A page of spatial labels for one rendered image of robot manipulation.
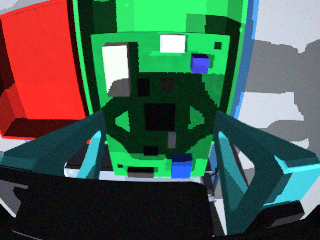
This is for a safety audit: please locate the green bin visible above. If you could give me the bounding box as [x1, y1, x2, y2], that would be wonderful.
[73, 0, 248, 115]

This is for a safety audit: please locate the green circuit board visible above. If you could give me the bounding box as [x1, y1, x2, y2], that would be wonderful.
[91, 31, 230, 178]

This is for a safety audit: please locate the red bin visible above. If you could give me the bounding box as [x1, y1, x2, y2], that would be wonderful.
[0, 0, 90, 140]

